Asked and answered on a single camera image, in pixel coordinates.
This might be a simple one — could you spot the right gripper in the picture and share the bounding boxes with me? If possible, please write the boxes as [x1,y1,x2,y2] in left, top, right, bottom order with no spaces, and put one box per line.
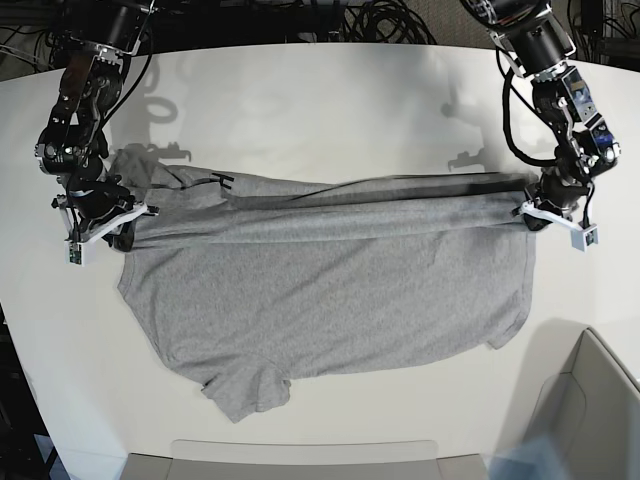
[52,172,159,253]

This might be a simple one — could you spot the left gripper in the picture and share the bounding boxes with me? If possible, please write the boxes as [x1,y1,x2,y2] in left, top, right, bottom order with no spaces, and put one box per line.
[524,173,591,232]

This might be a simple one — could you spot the grey T-shirt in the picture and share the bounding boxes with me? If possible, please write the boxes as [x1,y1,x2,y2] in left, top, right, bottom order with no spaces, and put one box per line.
[111,151,535,422]

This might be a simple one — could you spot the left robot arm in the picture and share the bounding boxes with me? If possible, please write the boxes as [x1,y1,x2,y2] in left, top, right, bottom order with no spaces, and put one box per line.
[462,1,621,231]

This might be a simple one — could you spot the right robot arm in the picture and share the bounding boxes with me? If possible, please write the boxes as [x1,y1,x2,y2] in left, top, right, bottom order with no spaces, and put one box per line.
[35,1,157,265]

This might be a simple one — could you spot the grey box right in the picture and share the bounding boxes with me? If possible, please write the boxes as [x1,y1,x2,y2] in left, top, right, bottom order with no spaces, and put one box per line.
[522,329,639,479]

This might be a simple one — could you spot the grey box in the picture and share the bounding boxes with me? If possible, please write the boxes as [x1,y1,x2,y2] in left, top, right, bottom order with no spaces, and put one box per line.
[121,440,489,479]
[522,329,639,479]

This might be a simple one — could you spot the grey box bottom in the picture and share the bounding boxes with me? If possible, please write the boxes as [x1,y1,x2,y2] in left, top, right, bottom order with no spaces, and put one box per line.
[121,440,489,479]

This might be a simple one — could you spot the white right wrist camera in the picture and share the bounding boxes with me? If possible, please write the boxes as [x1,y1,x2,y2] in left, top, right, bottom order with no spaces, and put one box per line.
[64,239,95,267]

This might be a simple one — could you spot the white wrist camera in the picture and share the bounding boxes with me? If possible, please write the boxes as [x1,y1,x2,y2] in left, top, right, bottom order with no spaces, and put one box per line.
[64,239,95,267]
[571,224,599,252]

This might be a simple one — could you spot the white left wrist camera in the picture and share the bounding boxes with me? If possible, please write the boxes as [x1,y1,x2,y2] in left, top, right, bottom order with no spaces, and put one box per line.
[571,224,599,252]

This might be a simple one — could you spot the coiled black cables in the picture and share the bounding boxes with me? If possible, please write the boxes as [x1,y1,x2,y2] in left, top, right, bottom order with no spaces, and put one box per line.
[329,0,441,46]

